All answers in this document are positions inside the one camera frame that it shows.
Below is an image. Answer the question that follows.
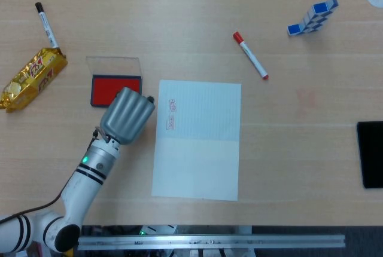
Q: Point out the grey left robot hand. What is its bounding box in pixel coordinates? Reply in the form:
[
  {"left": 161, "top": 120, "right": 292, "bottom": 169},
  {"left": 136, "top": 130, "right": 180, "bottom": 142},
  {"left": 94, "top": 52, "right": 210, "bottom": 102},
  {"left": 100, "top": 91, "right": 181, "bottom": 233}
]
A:
[{"left": 94, "top": 87, "right": 156, "bottom": 146}]

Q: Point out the red ink pad clear lid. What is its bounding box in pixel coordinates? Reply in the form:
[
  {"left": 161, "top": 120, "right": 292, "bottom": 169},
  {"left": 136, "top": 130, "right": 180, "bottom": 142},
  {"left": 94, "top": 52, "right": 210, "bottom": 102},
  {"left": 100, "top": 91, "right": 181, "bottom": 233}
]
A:
[{"left": 85, "top": 56, "right": 143, "bottom": 108}]

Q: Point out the white paper sheet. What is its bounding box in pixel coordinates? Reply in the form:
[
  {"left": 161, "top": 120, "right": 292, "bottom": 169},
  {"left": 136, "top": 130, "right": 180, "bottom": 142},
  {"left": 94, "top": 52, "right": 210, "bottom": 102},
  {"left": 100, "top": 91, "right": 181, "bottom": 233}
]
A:
[{"left": 151, "top": 79, "right": 242, "bottom": 201}]

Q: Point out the gold snack package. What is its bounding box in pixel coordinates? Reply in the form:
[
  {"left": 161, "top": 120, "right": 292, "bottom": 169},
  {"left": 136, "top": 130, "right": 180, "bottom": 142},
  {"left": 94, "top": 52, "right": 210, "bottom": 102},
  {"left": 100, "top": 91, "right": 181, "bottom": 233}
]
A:
[{"left": 0, "top": 47, "right": 68, "bottom": 114}]

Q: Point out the white device under table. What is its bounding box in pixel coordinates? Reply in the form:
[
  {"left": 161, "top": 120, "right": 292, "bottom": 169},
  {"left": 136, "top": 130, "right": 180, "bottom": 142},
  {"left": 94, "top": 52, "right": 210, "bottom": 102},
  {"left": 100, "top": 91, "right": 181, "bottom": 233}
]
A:
[{"left": 140, "top": 224, "right": 178, "bottom": 235}]

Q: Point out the black whiteboard marker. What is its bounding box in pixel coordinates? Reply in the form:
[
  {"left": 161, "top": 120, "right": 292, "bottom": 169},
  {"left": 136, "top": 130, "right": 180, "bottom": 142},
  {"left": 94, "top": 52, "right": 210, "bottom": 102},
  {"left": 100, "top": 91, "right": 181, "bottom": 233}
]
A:
[{"left": 35, "top": 2, "right": 60, "bottom": 49}]

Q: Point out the red whiteboard marker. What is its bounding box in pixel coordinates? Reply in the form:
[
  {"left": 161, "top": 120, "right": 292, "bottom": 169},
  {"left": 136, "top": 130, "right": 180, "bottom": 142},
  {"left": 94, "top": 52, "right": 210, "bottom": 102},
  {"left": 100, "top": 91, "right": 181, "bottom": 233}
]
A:
[{"left": 233, "top": 31, "right": 269, "bottom": 81}]

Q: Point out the blue white snake puzzle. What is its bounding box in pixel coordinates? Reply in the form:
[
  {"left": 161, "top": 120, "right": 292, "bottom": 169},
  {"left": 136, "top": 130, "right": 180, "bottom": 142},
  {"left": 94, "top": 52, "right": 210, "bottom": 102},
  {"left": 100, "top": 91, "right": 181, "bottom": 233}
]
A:
[{"left": 287, "top": 0, "right": 340, "bottom": 36}]

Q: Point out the black smartphone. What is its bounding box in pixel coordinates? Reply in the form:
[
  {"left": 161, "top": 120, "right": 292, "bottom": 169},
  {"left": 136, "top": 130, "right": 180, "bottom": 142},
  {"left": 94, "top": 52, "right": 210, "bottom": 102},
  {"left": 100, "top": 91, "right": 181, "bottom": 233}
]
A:
[{"left": 355, "top": 121, "right": 383, "bottom": 189}]

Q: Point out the dark arm cable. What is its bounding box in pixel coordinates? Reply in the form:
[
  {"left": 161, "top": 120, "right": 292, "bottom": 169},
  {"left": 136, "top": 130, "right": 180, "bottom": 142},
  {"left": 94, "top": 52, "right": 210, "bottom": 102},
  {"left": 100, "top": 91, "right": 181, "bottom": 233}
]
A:
[{"left": 0, "top": 130, "right": 100, "bottom": 225}]

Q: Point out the aluminium rail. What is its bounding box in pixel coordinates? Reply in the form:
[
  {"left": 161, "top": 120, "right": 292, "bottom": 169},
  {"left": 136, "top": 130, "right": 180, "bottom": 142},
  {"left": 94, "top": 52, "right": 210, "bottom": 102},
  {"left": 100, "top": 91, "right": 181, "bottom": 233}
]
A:
[{"left": 76, "top": 234, "right": 346, "bottom": 250}]

